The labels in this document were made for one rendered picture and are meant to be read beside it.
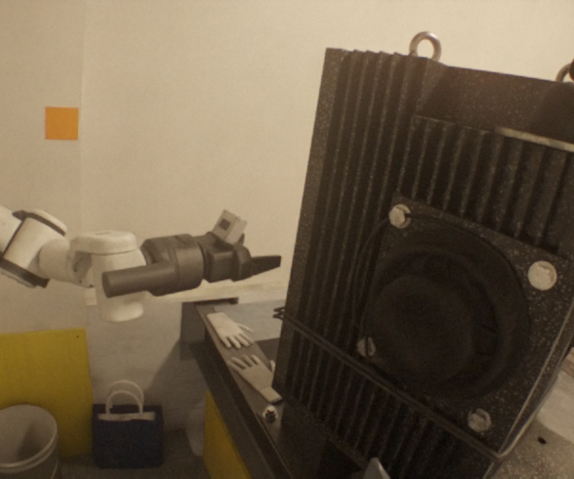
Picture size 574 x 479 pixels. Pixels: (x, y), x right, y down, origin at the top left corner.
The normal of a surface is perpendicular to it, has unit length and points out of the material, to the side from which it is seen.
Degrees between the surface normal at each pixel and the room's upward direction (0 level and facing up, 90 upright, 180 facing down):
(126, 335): 90
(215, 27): 90
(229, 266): 90
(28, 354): 87
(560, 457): 0
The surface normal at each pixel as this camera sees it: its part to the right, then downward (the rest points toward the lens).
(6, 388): 0.45, 0.32
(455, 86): -0.75, 0.13
